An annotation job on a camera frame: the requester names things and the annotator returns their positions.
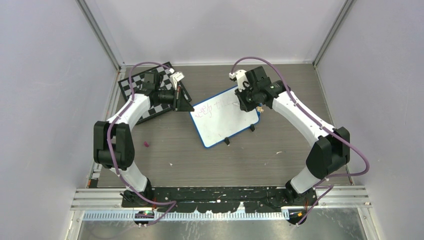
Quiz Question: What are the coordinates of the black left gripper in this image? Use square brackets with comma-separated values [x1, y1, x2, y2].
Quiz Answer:
[156, 86, 195, 112]

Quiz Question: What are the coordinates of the blue framed whiteboard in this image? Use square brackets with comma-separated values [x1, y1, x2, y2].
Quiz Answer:
[189, 86, 260, 148]

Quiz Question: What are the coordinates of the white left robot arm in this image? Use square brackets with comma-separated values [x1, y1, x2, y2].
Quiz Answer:
[93, 71, 194, 207]

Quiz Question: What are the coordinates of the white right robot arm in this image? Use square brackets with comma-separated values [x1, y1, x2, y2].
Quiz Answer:
[229, 66, 350, 205]

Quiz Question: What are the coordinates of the wooden toy car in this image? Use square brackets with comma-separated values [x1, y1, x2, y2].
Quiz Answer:
[256, 106, 264, 114]

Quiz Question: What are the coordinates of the black white chessboard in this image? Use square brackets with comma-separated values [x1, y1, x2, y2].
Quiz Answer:
[118, 62, 192, 125]

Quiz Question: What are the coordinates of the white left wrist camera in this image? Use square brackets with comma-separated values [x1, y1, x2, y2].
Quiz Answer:
[169, 71, 185, 90]

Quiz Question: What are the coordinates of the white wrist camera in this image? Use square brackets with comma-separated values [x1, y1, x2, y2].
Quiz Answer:
[228, 69, 250, 92]
[169, 71, 185, 90]

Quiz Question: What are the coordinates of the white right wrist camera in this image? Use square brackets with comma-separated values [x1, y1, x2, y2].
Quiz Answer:
[228, 69, 250, 92]

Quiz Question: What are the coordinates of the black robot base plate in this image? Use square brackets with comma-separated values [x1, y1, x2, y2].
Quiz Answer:
[120, 186, 317, 214]

